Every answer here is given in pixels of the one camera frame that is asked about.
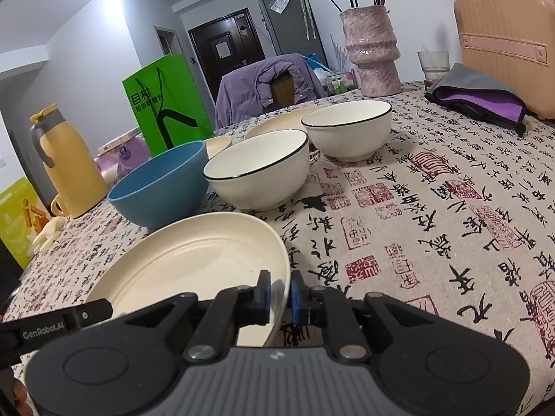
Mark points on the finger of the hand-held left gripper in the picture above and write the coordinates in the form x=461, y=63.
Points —
x=52, y=325

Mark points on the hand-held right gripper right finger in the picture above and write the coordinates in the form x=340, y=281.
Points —
x=296, y=299

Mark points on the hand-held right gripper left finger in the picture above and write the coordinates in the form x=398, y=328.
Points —
x=262, y=303

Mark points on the cream plate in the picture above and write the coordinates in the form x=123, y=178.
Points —
x=277, y=123
x=219, y=146
x=195, y=264

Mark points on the white bowl black rim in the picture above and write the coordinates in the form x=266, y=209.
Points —
x=260, y=177
x=347, y=130

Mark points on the blue bowl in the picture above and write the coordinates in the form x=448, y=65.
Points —
x=164, y=186

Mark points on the cream rubber glove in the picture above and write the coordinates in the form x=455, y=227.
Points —
x=47, y=234

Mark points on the yellow-green snack box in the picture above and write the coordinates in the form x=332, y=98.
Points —
x=17, y=221

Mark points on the yellow mug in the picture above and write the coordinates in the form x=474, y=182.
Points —
x=58, y=207

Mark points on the yellow thermos jug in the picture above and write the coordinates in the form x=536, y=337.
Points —
x=65, y=169

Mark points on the purple tissue pack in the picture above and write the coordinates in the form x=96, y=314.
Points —
x=125, y=154

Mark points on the white flat box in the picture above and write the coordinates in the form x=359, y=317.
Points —
x=115, y=142

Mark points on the wooden chair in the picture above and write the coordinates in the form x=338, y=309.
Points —
x=282, y=91

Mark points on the purple puffer jacket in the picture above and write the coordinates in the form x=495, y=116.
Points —
x=264, y=86

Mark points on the green paper bag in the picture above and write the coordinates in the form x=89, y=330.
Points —
x=169, y=104

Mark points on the cluttered low shelf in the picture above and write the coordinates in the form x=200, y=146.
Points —
x=340, y=82

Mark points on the blue plastic bag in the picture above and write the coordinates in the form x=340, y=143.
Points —
x=314, y=60

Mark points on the dark entrance door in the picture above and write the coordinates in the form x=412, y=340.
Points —
x=225, y=52

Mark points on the white door notice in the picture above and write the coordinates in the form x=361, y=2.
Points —
x=222, y=47

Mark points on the drinking glass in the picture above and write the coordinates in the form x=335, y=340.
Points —
x=433, y=65

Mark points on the grey purple cloth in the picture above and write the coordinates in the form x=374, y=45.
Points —
x=481, y=95

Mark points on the grey interior door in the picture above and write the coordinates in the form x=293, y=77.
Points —
x=167, y=43

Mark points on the grey refrigerator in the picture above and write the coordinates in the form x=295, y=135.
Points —
x=290, y=21

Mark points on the white folded umbrella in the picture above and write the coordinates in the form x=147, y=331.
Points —
x=305, y=13

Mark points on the pink hard case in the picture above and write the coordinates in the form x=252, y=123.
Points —
x=507, y=47

